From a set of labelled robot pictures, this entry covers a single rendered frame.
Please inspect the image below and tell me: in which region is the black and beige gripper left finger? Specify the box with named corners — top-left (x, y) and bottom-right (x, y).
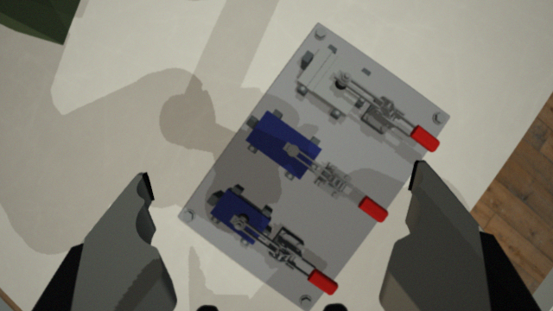
top-left (32, 172), bottom-right (177, 311)

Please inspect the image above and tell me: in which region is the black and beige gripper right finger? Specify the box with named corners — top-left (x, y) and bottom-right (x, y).
top-left (379, 160), bottom-right (542, 311)

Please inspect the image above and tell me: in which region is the toggle clamp with red handle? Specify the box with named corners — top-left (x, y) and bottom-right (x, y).
top-left (230, 213), bottom-right (338, 295)
top-left (283, 142), bottom-right (388, 222)

